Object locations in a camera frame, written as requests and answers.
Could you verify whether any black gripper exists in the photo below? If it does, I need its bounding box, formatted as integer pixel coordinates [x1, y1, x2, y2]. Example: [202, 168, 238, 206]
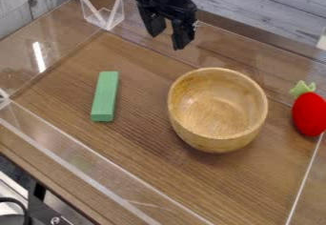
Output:
[137, 0, 198, 50]

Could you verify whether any green rectangular block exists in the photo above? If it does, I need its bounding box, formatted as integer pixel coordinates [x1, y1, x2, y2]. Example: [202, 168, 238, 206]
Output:
[91, 72, 121, 122]

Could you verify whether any light wooden bowl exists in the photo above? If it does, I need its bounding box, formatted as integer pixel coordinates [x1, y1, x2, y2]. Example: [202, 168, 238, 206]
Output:
[167, 68, 269, 153]

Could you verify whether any red plush strawberry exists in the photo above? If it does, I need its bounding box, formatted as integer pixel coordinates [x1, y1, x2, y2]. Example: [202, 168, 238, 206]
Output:
[289, 80, 326, 136]

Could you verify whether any black metal table clamp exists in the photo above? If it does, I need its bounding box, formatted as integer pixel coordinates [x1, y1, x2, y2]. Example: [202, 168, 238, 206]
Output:
[29, 182, 74, 225]

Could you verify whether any clear acrylic corner bracket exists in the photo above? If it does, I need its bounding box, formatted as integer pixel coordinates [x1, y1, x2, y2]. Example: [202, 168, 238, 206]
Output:
[81, 0, 125, 31]

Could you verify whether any clear acrylic tray wall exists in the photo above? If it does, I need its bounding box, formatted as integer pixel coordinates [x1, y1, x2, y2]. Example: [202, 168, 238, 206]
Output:
[0, 90, 213, 225]

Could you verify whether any black cable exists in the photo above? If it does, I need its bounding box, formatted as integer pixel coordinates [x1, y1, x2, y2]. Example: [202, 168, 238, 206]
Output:
[0, 197, 33, 225]

